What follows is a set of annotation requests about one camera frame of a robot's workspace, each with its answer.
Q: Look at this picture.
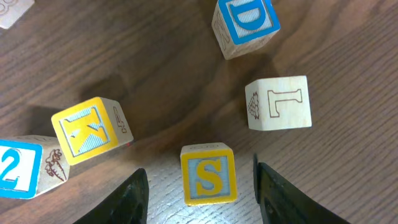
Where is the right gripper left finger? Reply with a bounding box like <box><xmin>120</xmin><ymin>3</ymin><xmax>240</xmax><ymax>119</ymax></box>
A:
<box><xmin>76</xmin><ymin>168</ymin><xmax>149</xmax><ymax>224</ymax></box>

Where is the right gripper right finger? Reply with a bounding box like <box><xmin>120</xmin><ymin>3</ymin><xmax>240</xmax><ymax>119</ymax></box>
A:
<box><xmin>253</xmin><ymin>155</ymin><xmax>347</xmax><ymax>224</ymax></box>

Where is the yellow block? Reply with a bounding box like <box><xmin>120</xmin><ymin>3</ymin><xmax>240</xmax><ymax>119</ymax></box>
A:
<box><xmin>180</xmin><ymin>142</ymin><xmax>238</xmax><ymax>206</ymax></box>
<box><xmin>51</xmin><ymin>96</ymin><xmax>134</xmax><ymax>166</ymax></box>

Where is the yellow block beside 2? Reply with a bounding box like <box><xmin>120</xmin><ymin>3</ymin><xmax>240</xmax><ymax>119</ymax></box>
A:
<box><xmin>51</xmin><ymin>96</ymin><xmax>134</xmax><ymax>166</ymax></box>

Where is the white green Z block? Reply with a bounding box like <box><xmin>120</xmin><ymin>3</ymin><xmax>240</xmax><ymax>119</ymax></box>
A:
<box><xmin>245</xmin><ymin>75</ymin><xmax>312</xmax><ymax>131</ymax></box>

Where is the blue 2 block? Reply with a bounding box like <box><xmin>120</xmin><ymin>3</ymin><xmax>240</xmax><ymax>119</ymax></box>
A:
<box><xmin>1</xmin><ymin>135</ymin><xmax>70</xmax><ymax>199</ymax></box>

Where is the blue D block lower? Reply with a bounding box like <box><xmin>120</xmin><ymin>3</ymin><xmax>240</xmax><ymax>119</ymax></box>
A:
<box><xmin>211</xmin><ymin>0</ymin><xmax>280</xmax><ymax>60</ymax></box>

